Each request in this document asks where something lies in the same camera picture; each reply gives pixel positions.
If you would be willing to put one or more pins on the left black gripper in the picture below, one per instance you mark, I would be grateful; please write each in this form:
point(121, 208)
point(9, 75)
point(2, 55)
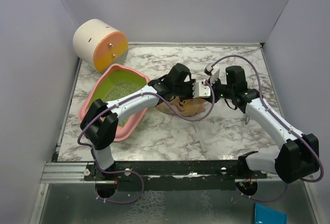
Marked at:
point(190, 83)

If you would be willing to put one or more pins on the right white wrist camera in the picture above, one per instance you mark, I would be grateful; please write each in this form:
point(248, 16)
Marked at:
point(213, 73)

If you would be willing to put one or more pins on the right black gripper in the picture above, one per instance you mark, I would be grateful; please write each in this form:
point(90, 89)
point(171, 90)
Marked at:
point(218, 81)

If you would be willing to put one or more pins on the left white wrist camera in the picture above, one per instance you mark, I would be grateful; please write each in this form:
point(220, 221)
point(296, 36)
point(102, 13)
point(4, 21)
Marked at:
point(201, 90)

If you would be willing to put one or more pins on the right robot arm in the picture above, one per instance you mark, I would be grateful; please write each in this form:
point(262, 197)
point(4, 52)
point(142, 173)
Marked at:
point(298, 152)

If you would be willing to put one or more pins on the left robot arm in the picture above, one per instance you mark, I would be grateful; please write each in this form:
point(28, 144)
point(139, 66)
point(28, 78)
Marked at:
point(102, 119)

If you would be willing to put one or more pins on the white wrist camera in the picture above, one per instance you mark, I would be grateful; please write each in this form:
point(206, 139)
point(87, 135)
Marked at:
point(201, 90)
point(213, 73)

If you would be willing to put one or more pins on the pink litter box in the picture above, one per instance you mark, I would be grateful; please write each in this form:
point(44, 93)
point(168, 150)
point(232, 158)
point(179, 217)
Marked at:
point(117, 81)

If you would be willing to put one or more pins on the clear bag sealing clip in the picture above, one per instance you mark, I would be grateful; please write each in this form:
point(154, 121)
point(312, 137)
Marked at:
point(199, 138)

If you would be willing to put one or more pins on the beige cat litter bag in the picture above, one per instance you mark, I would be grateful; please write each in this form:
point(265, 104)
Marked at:
point(188, 108)

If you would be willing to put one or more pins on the cream orange cylindrical container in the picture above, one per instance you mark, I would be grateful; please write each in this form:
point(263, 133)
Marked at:
point(100, 45)

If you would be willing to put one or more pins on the aluminium frame rail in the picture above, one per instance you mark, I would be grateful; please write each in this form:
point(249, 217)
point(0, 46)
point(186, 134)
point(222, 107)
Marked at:
point(69, 172)

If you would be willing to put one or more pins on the metal litter scoop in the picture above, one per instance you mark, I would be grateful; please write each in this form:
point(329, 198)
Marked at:
point(246, 119)

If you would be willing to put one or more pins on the blue plastic object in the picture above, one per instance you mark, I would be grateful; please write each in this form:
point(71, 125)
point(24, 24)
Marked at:
point(265, 215)

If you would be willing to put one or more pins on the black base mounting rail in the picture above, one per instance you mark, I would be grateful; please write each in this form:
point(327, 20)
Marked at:
point(171, 175)

